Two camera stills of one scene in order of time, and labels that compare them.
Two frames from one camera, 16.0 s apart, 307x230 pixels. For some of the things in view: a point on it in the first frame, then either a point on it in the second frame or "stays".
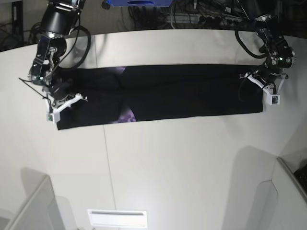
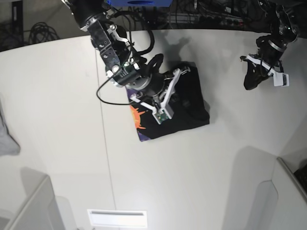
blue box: (140, 3) stays
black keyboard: (301, 174) stays
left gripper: (62, 90) → (158, 85)
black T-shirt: (109, 95) → (190, 109)
